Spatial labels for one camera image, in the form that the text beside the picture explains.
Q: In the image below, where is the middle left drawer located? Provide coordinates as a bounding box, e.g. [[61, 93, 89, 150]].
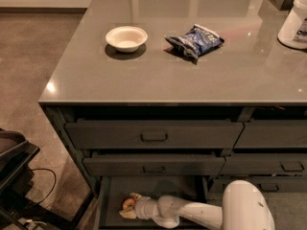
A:
[[83, 153, 224, 176]]

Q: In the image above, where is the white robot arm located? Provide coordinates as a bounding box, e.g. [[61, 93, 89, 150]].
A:
[[119, 180, 275, 230]]

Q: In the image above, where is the black cable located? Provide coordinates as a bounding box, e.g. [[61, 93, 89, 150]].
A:
[[28, 168, 58, 206]]

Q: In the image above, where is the white paper bowl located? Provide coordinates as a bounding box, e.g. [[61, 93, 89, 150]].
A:
[[106, 26, 148, 53]]

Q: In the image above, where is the white wipes canister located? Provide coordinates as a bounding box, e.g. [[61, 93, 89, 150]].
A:
[[277, 0, 307, 50]]

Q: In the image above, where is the red apple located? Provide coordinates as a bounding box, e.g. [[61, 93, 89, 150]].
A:
[[123, 197, 136, 210]]

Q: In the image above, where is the blue chip bag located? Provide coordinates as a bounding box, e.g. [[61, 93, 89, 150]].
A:
[[165, 24, 224, 59]]

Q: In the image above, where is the top left drawer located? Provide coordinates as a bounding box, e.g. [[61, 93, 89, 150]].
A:
[[65, 120, 243, 150]]

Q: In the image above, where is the top right drawer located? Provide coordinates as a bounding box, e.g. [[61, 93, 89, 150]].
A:
[[235, 120, 307, 149]]

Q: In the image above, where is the middle right drawer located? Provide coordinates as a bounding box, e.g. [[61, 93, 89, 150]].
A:
[[220, 153, 307, 175]]

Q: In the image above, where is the grey counter cabinet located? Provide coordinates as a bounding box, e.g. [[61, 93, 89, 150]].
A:
[[39, 0, 306, 191]]

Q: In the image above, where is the open bottom left drawer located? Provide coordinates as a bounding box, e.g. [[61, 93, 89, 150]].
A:
[[94, 176, 206, 230]]

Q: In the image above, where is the bottom right drawer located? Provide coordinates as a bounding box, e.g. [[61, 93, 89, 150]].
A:
[[209, 176, 307, 193]]

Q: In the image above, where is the black cart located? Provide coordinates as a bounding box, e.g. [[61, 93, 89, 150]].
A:
[[0, 129, 94, 230]]

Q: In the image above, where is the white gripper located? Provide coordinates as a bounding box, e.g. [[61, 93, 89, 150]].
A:
[[119, 193, 160, 219]]

